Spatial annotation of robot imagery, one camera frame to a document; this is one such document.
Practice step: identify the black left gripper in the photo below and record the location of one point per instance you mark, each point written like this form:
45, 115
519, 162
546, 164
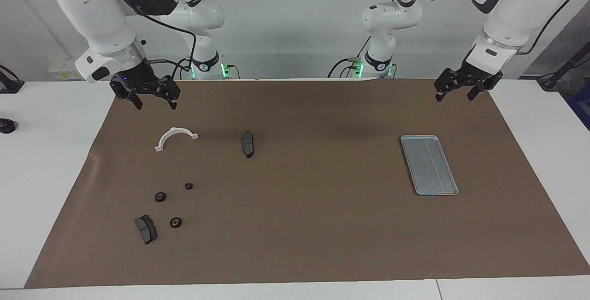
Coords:
479, 72

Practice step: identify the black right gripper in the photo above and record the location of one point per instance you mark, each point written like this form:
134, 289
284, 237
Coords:
136, 79

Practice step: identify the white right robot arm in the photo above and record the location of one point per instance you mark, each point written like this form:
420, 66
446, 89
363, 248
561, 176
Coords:
92, 9

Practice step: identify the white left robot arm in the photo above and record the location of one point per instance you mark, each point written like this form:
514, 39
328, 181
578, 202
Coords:
521, 5

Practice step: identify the silver metal tray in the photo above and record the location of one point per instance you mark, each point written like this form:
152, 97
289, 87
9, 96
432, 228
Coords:
428, 166

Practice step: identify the black stand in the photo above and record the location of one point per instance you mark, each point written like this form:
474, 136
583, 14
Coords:
560, 72

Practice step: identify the dark grey brake pad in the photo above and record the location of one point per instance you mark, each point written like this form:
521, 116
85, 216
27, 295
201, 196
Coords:
247, 143
146, 231

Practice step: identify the blue crate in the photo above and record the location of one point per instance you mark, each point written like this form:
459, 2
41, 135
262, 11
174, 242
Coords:
583, 106

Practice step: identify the black round knob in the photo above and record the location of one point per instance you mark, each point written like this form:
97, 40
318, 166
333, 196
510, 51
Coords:
7, 126

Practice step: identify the brown table mat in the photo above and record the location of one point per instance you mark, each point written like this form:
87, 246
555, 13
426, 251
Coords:
322, 226

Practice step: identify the white curved plastic bracket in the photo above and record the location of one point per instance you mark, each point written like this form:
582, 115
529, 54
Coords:
171, 130

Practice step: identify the white wall socket box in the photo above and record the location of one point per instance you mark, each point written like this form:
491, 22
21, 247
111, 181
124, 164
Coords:
60, 67

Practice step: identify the black clamp mount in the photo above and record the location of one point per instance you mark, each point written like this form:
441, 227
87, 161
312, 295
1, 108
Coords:
11, 85

